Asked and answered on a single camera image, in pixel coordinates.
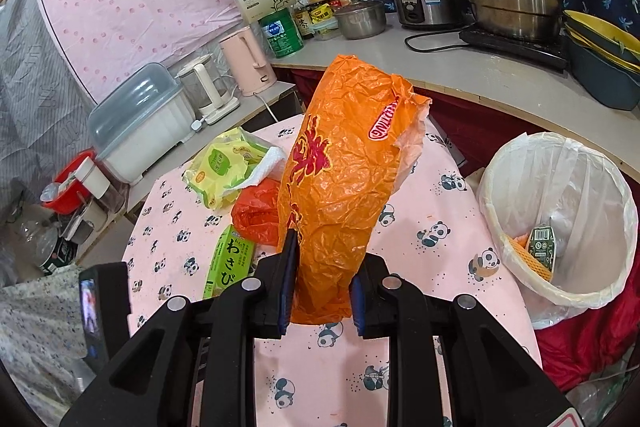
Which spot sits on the white dish rack box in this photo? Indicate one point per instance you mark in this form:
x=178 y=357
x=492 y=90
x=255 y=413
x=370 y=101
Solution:
x=138 y=123

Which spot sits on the yellow label jar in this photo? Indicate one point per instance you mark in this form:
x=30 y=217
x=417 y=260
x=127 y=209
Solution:
x=320 y=12

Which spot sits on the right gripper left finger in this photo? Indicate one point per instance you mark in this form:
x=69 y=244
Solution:
x=152 y=378

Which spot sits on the green milk powder can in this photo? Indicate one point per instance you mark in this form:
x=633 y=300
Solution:
x=281 y=33

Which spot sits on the pink panda tablecloth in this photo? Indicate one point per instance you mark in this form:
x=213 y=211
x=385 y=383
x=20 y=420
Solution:
x=321 y=373

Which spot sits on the red orange plastic bag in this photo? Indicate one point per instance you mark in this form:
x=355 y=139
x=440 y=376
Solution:
x=255 y=213

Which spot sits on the green milk carton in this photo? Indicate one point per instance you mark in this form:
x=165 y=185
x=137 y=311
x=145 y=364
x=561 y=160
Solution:
x=541 y=244

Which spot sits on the red plastic basin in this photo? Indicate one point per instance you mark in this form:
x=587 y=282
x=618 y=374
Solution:
x=71 y=193

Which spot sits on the pink electric kettle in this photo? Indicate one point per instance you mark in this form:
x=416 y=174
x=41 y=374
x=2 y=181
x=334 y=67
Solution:
x=247 y=61

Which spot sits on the green wasabi box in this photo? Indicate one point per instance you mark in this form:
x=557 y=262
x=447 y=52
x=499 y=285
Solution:
x=233 y=256

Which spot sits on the orange snack bag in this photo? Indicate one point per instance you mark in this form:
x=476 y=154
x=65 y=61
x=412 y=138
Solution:
x=360 y=136

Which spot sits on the white glass kettle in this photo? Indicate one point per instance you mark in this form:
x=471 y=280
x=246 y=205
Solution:
x=221 y=101

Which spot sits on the orange net bag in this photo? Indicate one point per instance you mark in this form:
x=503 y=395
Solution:
x=536 y=266

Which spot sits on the black induction cooker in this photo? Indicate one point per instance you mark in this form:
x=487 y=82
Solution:
x=546 y=53

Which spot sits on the white lined trash bin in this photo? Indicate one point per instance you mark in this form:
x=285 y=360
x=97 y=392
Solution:
x=547 y=179

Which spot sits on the small steel pot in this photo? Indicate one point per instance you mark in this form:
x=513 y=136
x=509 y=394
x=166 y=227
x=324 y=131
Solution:
x=360 y=20

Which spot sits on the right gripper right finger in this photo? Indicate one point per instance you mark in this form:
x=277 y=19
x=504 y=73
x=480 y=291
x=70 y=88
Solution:
x=450 y=360

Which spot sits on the yellow green tissue pack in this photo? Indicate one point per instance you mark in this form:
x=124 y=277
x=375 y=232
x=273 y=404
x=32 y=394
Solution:
x=234 y=160

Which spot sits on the stacked blue yellow basins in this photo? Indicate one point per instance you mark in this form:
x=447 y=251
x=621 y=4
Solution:
x=604 y=59

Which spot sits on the white tumbler cup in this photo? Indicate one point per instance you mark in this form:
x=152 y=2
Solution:
x=92 y=178

